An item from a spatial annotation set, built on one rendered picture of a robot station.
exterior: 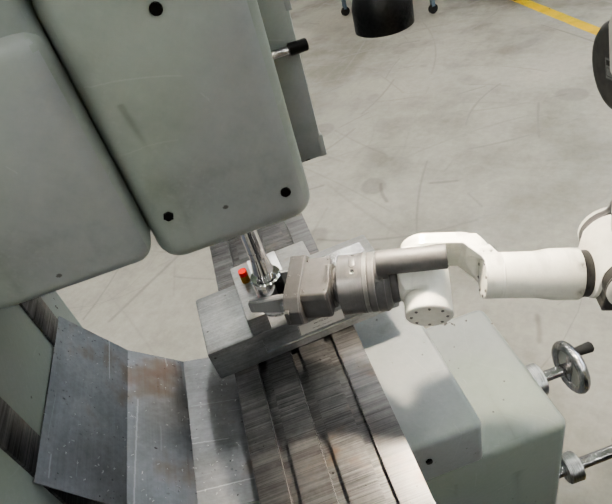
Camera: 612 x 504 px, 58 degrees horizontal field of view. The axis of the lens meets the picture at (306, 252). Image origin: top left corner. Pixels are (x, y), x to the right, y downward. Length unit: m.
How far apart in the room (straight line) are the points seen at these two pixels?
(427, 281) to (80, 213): 0.44
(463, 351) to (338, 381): 0.36
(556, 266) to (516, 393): 0.41
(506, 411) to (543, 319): 1.17
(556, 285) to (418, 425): 0.33
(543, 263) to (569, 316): 1.49
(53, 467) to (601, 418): 1.63
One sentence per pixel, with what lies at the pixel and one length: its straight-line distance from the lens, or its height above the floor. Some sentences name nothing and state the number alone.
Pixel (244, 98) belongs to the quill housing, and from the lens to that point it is 0.57.
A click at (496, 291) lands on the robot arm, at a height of 1.12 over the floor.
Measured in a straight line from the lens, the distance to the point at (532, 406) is 1.13.
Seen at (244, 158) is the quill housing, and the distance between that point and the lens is 0.59.
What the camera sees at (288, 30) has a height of 1.50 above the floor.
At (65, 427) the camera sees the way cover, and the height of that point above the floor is 1.08.
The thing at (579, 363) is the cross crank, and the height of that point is 0.70.
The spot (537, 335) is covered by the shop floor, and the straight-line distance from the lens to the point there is 2.21.
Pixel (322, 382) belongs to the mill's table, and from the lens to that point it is 0.94.
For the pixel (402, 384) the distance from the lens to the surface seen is 1.01.
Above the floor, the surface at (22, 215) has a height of 1.45.
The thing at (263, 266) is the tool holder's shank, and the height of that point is 1.20.
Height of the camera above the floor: 1.69
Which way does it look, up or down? 39 degrees down
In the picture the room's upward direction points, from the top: 17 degrees counter-clockwise
